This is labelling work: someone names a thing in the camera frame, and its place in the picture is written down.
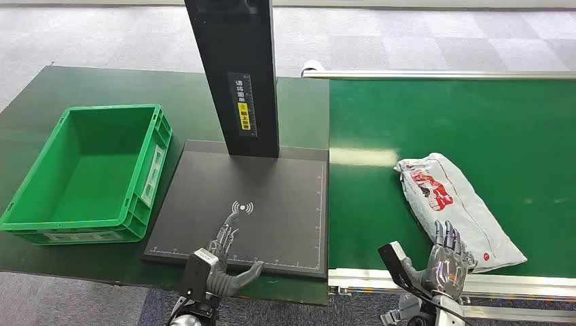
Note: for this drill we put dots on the white label on crate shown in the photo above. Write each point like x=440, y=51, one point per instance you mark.
x=153, y=175

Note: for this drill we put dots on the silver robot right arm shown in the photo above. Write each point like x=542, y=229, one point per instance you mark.
x=443, y=312

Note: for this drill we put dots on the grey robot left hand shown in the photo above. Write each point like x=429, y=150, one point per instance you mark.
x=225, y=281

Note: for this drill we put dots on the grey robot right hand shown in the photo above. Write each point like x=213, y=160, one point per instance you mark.
x=445, y=270

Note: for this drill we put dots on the dark green table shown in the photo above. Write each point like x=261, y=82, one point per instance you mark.
x=112, y=85

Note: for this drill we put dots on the black scanner base plate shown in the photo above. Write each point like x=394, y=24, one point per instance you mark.
x=279, y=211

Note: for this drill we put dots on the green conveyor belt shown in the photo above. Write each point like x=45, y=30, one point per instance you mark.
x=450, y=117

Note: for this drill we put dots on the black scanner column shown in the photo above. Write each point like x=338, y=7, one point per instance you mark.
x=234, y=45

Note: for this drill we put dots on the green plastic crate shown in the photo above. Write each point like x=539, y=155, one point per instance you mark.
x=94, y=175

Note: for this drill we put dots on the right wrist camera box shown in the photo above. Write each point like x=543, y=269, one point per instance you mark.
x=396, y=261

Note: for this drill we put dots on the aluminium conveyor side rail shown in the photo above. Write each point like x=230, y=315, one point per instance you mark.
x=450, y=74
x=517, y=288

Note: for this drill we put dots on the grey plastic courier package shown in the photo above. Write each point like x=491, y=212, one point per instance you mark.
x=463, y=202

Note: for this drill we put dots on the black yellow column label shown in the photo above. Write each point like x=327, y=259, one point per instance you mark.
x=243, y=103

